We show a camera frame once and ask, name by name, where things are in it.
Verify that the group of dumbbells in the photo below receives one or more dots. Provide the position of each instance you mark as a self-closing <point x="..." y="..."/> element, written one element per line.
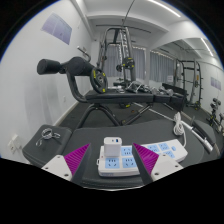
<point x="143" y="88"/>

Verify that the metal spring collar clip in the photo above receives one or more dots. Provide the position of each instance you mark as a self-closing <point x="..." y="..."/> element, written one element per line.
<point x="48" y="135"/>

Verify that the grey window curtain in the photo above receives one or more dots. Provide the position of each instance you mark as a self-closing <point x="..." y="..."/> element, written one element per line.
<point x="115" y="61"/>
<point x="161" y="66"/>

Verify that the black weight bench with rollers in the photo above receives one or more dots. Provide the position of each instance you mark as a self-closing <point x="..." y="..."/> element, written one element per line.
<point x="116" y="96"/>

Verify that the dumbbell rack stand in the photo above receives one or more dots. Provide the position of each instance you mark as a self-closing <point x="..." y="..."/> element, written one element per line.
<point x="216" y="115"/>

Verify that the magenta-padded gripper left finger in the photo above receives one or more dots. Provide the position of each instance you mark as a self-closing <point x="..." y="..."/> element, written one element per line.
<point x="77" y="158"/>

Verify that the grey smith machine rack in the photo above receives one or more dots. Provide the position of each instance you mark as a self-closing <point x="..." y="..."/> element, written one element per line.
<point x="126" y="56"/>

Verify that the black weight plate yellow marks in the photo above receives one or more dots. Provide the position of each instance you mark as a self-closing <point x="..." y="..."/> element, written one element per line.
<point x="98" y="81"/>

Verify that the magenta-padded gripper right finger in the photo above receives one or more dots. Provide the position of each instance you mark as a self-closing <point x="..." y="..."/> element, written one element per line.
<point x="146" y="158"/>

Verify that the white wall socket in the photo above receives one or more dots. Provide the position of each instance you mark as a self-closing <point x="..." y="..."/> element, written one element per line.
<point x="13" y="144"/>

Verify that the black power rack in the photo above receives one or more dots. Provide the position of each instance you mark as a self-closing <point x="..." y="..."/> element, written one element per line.
<point x="196" y="83"/>

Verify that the black square box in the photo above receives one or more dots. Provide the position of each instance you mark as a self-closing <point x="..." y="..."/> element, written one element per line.
<point x="176" y="98"/>

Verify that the black padded seat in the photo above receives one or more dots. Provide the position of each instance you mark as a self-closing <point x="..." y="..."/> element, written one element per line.
<point x="205" y="128"/>
<point x="36" y="155"/>

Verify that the small purple wall poster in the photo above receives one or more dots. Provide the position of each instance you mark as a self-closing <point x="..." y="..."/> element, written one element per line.
<point x="216" y="83"/>

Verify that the long ceiling light strip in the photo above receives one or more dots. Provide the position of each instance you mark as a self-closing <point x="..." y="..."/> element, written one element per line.
<point x="206" y="46"/>
<point x="165" y="8"/>

